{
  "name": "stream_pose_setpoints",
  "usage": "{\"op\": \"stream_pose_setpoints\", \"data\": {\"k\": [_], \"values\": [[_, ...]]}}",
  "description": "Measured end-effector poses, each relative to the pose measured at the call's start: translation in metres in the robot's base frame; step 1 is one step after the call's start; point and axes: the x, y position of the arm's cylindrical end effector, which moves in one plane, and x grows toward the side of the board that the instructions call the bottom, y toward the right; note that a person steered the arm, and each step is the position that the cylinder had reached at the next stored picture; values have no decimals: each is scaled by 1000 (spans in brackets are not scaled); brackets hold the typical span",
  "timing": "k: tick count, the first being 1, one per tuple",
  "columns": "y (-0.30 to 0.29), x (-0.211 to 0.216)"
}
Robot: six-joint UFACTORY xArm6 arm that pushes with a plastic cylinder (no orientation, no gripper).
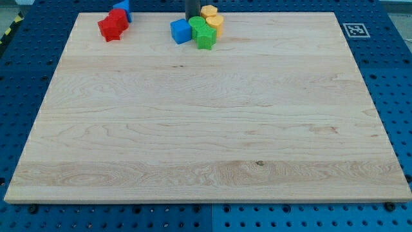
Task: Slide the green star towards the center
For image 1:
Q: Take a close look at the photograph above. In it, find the large wooden board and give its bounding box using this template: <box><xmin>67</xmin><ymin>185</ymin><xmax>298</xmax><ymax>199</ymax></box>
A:
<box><xmin>5</xmin><ymin>12</ymin><xmax>411</xmax><ymax>204</ymax></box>

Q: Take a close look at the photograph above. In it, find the red star block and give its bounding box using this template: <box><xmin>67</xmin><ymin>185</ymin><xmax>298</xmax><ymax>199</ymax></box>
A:
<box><xmin>97</xmin><ymin>17</ymin><xmax>121</xmax><ymax>42</ymax></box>

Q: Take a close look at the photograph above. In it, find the green star block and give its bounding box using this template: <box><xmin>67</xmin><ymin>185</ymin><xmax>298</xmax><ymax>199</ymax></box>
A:
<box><xmin>196</xmin><ymin>25</ymin><xmax>216</xmax><ymax>50</ymax></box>

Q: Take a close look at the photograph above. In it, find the black bolt front left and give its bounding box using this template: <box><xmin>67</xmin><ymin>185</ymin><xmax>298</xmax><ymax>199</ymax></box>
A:
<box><xmin>28</xmin><ymin>204</ymin><xmax>39</xmax><ymax>215</ymax></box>

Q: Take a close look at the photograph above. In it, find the green cylinder block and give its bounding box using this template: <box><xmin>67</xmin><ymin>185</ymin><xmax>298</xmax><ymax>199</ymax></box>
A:
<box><xmin>188</xmin><ymin>16</ymin><xmax>206</xmax><ymax>40</ymax></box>

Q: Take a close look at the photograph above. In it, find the black bolt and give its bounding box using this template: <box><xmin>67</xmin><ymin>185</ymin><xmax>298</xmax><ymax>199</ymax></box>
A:
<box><xmin>28</xmin><ymin>204</ymin><xmax>39</xmax><ymax>215</ymax></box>
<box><xmin>384</xmin><ymin>202</ymin><xmax>396</xmax><ymax>212</ymax></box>

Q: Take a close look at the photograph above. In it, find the yellow cylinder block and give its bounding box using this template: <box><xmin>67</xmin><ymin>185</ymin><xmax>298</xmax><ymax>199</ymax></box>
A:
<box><xmin>206</xmin><ymin>14</ymin><xmax>224</xmax><ymax>37</ymax></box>

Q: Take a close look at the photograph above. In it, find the blue triangle block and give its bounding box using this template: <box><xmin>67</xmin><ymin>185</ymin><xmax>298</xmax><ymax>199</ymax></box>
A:
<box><xmin>112</xmin><ymin>0</ymin><xmax>133</xmax><ymax>23</ymax></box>

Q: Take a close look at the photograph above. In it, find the blue cube block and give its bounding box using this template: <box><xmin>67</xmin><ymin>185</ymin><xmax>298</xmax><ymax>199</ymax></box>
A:
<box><xmin>170</xmin><ymin>19</ymin><xmax>192</xmax><ymax>44</ymax></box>

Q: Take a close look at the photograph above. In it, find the white fiducial marker tag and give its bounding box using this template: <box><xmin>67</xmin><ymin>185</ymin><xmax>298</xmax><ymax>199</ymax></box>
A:
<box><xmin>342</xmin><ymin>23</ymin><xmax>370</xmax><ymax>38</ymax></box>

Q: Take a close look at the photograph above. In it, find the black bolt front right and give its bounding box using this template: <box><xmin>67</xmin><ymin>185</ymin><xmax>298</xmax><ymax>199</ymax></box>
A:
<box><xmin>384</xmin><ymin>202</ymin><xmax>396</xmax><ymax>212</ymax></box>

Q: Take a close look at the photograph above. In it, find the red round block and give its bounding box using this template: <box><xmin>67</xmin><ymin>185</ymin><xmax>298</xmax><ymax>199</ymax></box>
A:
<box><xmin>108</xmin><ymin>8</ymin><xmax>129</xmax><ymax>31</ymax></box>

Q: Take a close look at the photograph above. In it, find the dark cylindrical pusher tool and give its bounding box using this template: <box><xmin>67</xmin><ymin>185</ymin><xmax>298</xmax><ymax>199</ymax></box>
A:
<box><xmin>185</xmin><ymin>0</ymin><xmax>201</xmax><ymax>21</ymax></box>

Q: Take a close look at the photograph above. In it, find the yellow hexagon block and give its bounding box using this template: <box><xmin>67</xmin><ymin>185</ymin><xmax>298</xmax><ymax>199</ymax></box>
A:
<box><xmin>200</xmin><ymin>5</ymin><xmax>218</xmax><ymax>19</ymax></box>

